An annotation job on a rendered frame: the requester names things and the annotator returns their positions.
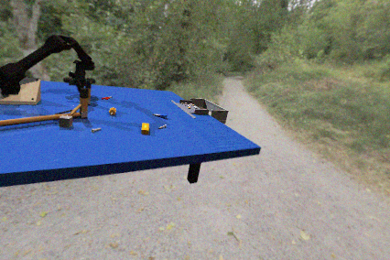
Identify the long wooden pole with black end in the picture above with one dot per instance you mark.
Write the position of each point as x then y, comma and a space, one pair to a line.
83, 113

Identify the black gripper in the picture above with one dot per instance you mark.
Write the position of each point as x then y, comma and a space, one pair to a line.
80, 79

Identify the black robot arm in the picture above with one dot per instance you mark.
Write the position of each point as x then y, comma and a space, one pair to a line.
12, 73

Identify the orange long-handled scraper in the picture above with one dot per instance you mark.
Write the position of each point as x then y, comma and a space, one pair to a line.
88, 84

